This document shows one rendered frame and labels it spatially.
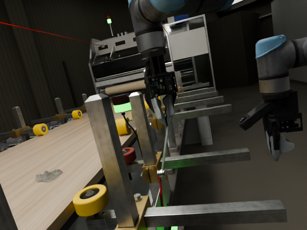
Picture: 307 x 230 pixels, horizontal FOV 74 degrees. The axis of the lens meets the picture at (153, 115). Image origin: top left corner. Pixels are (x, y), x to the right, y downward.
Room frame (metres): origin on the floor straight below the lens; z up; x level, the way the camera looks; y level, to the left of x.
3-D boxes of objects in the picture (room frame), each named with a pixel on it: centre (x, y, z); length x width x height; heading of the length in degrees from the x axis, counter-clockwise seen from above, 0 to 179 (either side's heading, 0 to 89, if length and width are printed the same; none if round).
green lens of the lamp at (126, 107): (0.64, 0.09, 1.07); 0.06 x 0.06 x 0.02
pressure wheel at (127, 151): (0.70, 0.13, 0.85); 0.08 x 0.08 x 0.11
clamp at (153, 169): (0.66, 0.04, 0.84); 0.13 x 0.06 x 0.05; 167
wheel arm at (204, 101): (1.14, -0.14, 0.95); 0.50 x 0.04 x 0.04; 77
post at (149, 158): (0.63, 0.04, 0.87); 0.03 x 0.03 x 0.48; 77
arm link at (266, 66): (0.58, -0.36, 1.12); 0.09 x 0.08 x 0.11; 74
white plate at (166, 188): (0.60, 0.02, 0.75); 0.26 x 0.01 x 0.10; 167
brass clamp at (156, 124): (0.90, -0.02, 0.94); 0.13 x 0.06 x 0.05; 167
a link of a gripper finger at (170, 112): (0.57, -0.05, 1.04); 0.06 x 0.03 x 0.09; 7
